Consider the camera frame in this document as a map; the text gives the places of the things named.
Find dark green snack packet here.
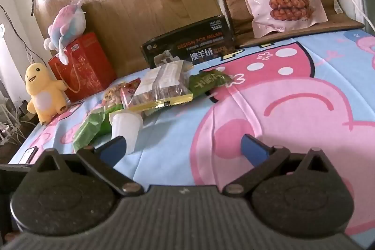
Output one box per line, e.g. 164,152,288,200
188,69,232,98

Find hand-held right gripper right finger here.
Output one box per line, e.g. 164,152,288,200
223,134,343,196

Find clear gold-edged snack packet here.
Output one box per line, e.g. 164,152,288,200
129,60,194,113

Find colourful cartoon snack packet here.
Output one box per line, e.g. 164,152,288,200
102,83,125,110

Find red gift bag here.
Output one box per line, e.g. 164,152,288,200
48,32,118,102

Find black phone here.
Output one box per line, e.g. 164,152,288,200
19,146,38,164

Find light green snack packet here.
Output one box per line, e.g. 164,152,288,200
72,105,124,152

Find printed cartoon blanket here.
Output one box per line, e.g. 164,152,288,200
9,27,375,242

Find yellow plush toy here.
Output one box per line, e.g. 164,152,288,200
24,63,69,125

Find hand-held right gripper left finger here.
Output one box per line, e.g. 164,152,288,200
31,136,145,196

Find white jelly cup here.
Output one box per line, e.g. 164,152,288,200
109,109,144,154

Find pastel plush toy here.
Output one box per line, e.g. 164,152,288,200
43,2,87,65

